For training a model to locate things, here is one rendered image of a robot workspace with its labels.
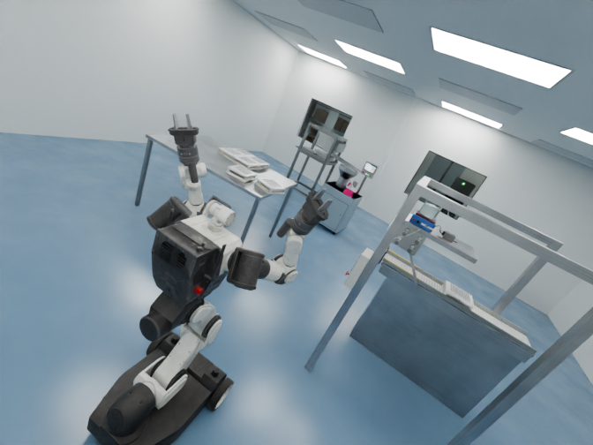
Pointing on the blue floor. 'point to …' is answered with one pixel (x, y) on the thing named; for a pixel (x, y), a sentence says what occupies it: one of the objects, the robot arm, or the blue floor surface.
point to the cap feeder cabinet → (339, 207)
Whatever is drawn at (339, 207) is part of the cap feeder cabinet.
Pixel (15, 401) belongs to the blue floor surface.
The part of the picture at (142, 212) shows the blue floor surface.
